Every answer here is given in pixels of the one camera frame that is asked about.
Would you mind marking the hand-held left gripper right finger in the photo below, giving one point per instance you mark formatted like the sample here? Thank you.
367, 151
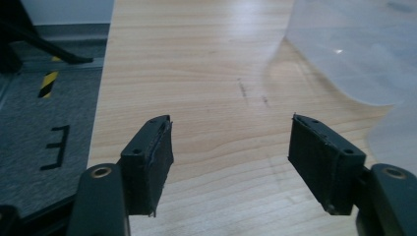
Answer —
324, 167

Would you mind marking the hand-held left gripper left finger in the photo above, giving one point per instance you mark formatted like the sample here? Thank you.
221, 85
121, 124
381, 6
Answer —
144, 170

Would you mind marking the clear plastic bag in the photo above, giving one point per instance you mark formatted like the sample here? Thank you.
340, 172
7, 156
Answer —
360, 49

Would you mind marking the black floor tape mark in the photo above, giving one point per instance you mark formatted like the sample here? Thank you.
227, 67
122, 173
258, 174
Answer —
57, 147

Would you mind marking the yellow black hazard tape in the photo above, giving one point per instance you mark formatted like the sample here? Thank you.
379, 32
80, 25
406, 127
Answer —
48, 84

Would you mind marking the black stand leg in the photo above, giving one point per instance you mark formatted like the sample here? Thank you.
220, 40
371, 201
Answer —
29, 36

